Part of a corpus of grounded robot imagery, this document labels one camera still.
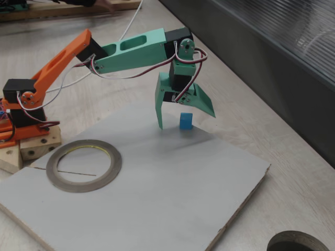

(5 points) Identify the small blue cube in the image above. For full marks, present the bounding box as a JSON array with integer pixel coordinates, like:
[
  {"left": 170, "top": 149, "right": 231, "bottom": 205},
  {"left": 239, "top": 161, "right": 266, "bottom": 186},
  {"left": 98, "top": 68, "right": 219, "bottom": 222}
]
[{"left": 179, "top": 112, "right": 194, "bottom": 131}]

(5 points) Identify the person's bare hand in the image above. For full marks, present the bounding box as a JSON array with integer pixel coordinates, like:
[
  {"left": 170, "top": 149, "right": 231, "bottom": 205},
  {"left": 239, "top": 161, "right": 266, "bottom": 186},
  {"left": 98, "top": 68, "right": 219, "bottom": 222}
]
[{"left": 94, "top": 0, "right": 116, "bottom": 13}]

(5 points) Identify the white laminated chipboard panel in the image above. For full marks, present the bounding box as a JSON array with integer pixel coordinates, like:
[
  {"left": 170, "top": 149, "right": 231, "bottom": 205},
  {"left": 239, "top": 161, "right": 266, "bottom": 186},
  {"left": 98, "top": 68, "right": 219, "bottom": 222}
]
[{"left": 0, "top": 101, "right": 272, "bottom": 251}]

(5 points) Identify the grey ribbed desk partition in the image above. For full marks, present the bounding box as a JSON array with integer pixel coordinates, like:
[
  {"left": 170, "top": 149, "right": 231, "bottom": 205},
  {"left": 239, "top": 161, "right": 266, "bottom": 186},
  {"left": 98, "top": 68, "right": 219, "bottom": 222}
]
[{"left": 158, "top": 0, "right": 335, "bottom": 169}]

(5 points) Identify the short wooden base block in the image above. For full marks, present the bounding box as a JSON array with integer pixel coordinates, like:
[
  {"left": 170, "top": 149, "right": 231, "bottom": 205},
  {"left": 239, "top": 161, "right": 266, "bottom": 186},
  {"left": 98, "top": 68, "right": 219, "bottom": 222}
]
[{"left": 19, "top": 124, "right": 62, "bottom": 161}]

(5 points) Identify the light wooden plank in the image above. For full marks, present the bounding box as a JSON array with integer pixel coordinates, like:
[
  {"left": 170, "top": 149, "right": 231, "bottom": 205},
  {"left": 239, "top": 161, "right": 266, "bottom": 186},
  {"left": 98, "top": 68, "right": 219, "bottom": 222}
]
[{"left": 0, "top": 0, "right": 142, "bottom": 23}]

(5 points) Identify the long wooden base plank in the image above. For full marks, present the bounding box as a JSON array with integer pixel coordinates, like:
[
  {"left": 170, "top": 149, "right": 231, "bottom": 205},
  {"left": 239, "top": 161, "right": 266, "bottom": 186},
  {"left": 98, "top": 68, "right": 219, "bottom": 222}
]
[{"left": 0, "top": 143, "right": 24, "bottom": 175}]

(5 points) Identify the red controller circuit board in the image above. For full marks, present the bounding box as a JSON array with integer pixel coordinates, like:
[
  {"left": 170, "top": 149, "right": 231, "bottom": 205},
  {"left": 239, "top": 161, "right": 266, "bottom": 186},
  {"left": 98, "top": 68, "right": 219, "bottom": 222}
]
[{"left": 0, "top": 98, "right": 8, "bottom": 123}]

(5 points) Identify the white USB cable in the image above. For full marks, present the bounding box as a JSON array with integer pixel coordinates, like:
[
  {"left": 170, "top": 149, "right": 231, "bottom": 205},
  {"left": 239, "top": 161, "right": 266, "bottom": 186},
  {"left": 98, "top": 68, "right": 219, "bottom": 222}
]
[{"left": 46, "top": 0, "right": 145, "bottom": 94}]

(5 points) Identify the grey ring of tape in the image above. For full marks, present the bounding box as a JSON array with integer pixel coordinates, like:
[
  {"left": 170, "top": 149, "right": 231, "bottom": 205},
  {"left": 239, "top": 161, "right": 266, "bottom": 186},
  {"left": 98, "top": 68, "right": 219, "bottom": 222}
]
[{"left": 46, "top": 139, "right": 122, "bottom": 193}]

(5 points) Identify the round desk cable hole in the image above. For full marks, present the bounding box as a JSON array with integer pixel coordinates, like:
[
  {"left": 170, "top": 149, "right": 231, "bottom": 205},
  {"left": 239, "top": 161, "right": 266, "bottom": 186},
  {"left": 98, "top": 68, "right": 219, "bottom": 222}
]
[{"left": 266, "top": 230, "right": 330, "bottom": 251}]

